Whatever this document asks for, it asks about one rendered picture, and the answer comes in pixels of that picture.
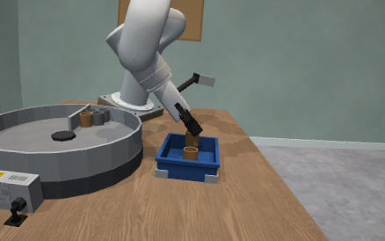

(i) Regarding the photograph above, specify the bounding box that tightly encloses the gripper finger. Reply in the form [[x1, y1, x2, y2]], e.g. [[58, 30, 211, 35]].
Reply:
[[174, 103, 203, 137]]

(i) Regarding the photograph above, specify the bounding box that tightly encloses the bronze bushing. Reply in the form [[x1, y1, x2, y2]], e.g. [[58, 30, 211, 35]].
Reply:
[[185, 129, 200, 147], [183, 147, 198, 161], [80, 113, 92, 128]]

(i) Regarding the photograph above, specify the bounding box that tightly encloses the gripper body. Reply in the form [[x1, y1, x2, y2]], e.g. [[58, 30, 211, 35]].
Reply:
[[147, 73, 192, 122]]

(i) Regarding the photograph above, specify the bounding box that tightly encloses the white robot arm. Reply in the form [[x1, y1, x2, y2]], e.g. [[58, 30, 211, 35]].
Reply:
[[106, 0, 215, 112]]

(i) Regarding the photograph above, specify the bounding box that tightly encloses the blue shallow tray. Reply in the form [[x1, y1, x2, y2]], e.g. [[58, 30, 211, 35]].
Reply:
[[155, 133, 220, 184]]

